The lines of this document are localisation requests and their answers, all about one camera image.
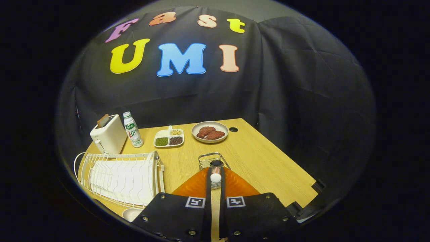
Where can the white divided tray of beans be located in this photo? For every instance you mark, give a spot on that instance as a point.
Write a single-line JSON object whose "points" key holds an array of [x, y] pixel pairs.
{"points": [[161, 141]]}

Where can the toast slice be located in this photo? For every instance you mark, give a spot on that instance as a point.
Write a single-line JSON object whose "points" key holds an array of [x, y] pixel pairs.
{"points": [[102, 120]]}

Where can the beige plate holding meat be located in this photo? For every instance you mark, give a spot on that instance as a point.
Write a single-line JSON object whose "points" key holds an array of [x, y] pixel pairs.
{"points": [[221, 127]]}

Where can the white bottle with green label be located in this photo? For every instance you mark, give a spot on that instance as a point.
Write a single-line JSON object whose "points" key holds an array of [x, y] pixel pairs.
{"points": [[132, 132]]}

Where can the red meat piece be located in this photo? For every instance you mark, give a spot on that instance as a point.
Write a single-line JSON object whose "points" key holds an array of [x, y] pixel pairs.
{"points": [[205, 131], [215, 135]]}

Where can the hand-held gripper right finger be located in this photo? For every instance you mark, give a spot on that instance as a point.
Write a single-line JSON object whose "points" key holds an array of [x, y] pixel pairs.
{"points": [[222, 215]]}

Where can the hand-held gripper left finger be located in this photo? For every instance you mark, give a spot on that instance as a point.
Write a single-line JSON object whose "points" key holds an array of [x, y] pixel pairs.
{"points": [[208, 215]]}

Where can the black clamp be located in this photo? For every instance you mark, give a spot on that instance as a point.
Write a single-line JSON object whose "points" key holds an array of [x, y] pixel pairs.
{"points": [[318, 186], [294, 208]]}

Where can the black backdrop cloth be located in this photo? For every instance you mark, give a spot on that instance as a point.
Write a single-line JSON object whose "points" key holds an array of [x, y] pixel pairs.
{"points": [[302, 101]]}

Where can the beige round plate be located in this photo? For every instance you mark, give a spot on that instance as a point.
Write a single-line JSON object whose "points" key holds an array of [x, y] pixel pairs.
{"points": [[131, 214]]}

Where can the white toaster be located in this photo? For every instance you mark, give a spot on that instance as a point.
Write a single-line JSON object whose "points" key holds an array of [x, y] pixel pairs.
{"points": [[109, 136]]}

